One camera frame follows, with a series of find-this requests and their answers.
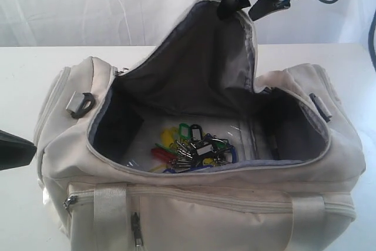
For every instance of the front pocket zipper pull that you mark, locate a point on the front pocket zipper pull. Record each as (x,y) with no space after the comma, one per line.
(136,229)

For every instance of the bunch of coloured key tags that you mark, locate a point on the bunch of coloured key tags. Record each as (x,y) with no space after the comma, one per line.
(187,148)

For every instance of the white backdrop curtain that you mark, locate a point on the white backdrop curtain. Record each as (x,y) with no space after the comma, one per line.
(146,22)

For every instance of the cream fabric duffel bag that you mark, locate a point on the cream fabric duffel bag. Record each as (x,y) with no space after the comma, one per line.
(299,154)

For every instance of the side pocket zipper pull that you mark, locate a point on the side pocket zipper pull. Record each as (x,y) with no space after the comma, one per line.
(69,201)

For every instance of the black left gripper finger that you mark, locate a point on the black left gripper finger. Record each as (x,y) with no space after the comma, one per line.
(15,151)

